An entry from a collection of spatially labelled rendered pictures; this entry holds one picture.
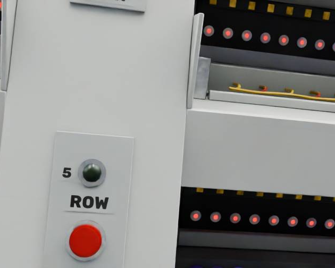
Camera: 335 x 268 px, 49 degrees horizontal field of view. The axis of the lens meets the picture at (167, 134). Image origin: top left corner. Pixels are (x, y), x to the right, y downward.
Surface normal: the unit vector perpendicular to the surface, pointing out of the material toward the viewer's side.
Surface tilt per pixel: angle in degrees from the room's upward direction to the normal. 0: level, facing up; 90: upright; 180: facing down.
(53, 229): 90
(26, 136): 90
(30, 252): 90
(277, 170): 107
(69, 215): 90
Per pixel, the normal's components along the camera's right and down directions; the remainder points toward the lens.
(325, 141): 0.10, 0.22
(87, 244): 0.13, -0.07
